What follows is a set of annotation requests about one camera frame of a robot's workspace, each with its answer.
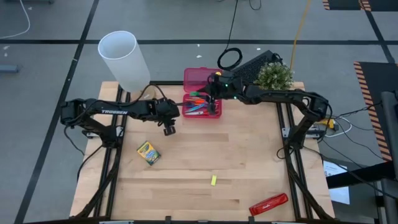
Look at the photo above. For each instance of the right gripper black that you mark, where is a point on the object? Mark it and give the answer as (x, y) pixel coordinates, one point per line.
(227, 88)

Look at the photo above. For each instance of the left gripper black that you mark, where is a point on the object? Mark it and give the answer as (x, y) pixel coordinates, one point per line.
(168, 112)

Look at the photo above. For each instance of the white pen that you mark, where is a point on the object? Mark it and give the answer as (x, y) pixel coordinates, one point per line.
(191, 113)

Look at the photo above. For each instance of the yellow orange pencil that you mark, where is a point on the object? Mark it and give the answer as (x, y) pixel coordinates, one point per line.
(194, 98)

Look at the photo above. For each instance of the orange marker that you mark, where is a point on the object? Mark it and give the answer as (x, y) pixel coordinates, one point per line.
(197, 101)

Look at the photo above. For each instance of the pink translucent pencil case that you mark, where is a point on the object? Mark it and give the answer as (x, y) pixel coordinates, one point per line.
(196, 77)

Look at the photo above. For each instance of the green yellow crayon box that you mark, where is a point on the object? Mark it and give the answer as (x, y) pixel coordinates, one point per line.
(148, 153)

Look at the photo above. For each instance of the yellow eraser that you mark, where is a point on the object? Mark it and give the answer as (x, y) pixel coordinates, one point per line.
(213, 180)

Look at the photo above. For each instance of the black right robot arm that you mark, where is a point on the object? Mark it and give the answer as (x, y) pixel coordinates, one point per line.
(280, 95)

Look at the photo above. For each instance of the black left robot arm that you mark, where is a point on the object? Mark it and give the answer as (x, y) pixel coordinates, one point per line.
(124, 109)

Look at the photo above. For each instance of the potted green plant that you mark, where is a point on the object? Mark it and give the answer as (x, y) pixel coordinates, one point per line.
(274, 77)

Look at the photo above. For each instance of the white shade wooden lamp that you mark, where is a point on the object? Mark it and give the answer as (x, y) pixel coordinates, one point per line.
(124, 62)

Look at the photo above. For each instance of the red stapler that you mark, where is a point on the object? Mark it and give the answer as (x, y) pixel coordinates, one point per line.
(269, 204)

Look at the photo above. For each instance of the black hazard striped mat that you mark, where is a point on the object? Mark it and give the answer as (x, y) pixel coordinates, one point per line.
(376, 81)
(342, 3)

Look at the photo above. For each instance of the white paper sheet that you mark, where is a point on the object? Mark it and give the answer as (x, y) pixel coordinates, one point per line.
(340, 194)

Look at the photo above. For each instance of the black floor beam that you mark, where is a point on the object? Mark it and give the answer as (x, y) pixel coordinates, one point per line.
(357, 175)

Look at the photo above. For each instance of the grey floor block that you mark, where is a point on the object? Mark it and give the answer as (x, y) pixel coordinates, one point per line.
(9, 68)

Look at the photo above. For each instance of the grey metal post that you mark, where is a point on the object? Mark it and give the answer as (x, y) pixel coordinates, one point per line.
(388, 140)

